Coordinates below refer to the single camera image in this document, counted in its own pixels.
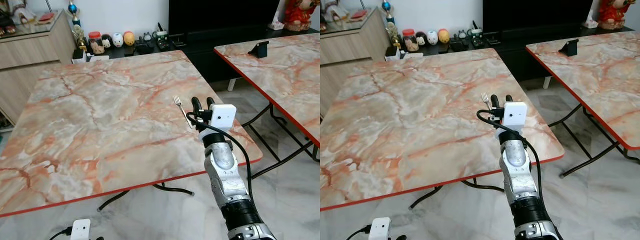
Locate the black low tv console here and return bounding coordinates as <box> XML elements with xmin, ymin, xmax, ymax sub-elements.
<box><xmin>399</xmin><ymin>26</ymin><xmax>636</xmax><ymax>83</ymax></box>
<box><xmin>86</xmin><ymin>27</ymin><xmax>321</xmax><ymax>85</ymax></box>

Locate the black phone stand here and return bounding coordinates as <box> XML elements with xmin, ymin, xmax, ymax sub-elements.
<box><xmin>248</xmin><ymin>40</ymin><xmax>270</xmax><ymax>59</ymax></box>
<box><xmin>558</xmin><ymin>38</ymin><xmax>580</xmax><ymax>57</ymax></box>

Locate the large marble folding table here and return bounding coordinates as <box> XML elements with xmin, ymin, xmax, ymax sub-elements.
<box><xmin>0</xmin><ymin>49</ymin><xmax>265</xmax><ymax>219</ymax></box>
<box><xmin>320</xmin><ymin>48</ymin><xmax>566</xmax><ymax>211</ymax></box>

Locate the marble folding table with stand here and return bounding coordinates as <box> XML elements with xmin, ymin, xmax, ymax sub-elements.
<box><xmin>213</xmin><ymin>32</ymin><xmax>321</xmax><ymax>179</ymax></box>
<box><xmin>524</xmin><ymin>30</ymin><xmax>640</xmax><ymax>179</ymax></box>

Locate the black television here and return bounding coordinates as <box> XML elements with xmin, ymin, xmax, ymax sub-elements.
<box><xmin>168</xmin><ymin>0</ymin><xmax>282</xmax><ymax>37</ymax></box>
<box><xmin>482</xmin><ymin>0</ymin><xmax>597</xmax><ymax>35</ymax></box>

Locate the red lidded clear jar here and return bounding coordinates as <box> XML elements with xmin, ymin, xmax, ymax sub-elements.
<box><xmin>88</xmin><ymin>31</ymin><xmax>105</xmax><ymax>55</ymax></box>
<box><xmin>401</xmin><ymin>28</ymin><xmax>419</xmax><ymax>53</ymax></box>

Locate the small white figurine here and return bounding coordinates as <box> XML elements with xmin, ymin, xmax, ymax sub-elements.
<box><xmin>269</xmin><ymin>9</ymin><xmax>285</xmax><ymax>31</ymax></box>
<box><xmin>582</xmin><ymin>8</ymin><xmax>600</xmax><ymax>30</ymax></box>

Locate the gold trophy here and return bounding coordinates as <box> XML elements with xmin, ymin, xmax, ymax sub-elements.
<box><xmin>71</xmin><ymin>24</ymin><xmax>89</xmax><ymax>51</ymax></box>
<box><xmin>387</xmin><ymin>22</ymin><xmax>404</xmax><ymax>49</ymax></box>

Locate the red robed figurine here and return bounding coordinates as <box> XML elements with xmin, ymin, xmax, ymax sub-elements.
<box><xmin>597</xmin><ymin>0</ymin><xmax>632</xmax><ymax>31</ymax></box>
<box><xmin>283</xmin><ymin>0</ymin><xmax>315</xmax><ymax>33</ymax></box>

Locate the blue ball trophy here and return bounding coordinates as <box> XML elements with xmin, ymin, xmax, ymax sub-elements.
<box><xmin>381</xmin><ymin>0</ymin><xmax>396</xmax><ymax>24</ymax></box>
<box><xmin>67</xmin><ymin>0</ymin><xmax>82</xmax><ymax>26</ymax></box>

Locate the light wooden sideboard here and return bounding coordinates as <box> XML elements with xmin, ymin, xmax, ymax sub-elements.
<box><xmin>320</xmin><ymin>6</ymin><xmax>392</xmax><ymax>119</ymax></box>
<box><xmin>0</xmin><ymin>9</ymin><xmax>77</xmax><ymax>126</ymax></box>

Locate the dark ornament group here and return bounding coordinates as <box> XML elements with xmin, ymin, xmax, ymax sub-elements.
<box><xmin>320</xmin><ymin>0</ymin><xmax>352</xmax><ymax>32</ymax></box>
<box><xmin>0</xmin><ymin>0</ymin><xmax>37</xmax><ymax>37</ymax></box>

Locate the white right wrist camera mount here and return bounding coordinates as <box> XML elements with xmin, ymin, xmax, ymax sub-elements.
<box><xmin>495</xmin><ymin>101</ymin><xmax>529</xmax><ymax>138</ymax></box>
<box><xmin>198</xmin><ymin>103</ymin><xmax>238</xmax><ymax>141</ymax></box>

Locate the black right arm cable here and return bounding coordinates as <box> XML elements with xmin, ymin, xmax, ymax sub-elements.
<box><xmin>185</xmin><ymin>111</ymin><xmax>256</xmax><ymax>206</ymax></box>
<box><xmin>475</xmin><ymin>109</ymin><xmax>544</xmax><ymax>201</ymax></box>

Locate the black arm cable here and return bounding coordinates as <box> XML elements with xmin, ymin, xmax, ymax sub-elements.
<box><xmin>475</xmin><ymin>109</ymin><xmax>544</xmax><ymax>201</ymax></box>
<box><xmin>48</xmin><ymin>226</ymin><xmax>74</xmax><ymax>240</ymax></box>
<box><xmin>345</xmin><ymin>224</ymin><xmax>372</xmax><ymax>240</ymax></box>
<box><xmin>185</xmin><ymin>111</ymin><xmax>256</xmax><ymax>206</ymax></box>

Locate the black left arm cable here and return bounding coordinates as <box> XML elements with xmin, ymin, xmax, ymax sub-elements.
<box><xmin>345</xmin><ymin>224</ymin><xmax>372</xmax><ymax>240</ymax></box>
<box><xmin>48</xmin><ymin>226</ymin><xmax>74</xmax><ymax>240</ymax></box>

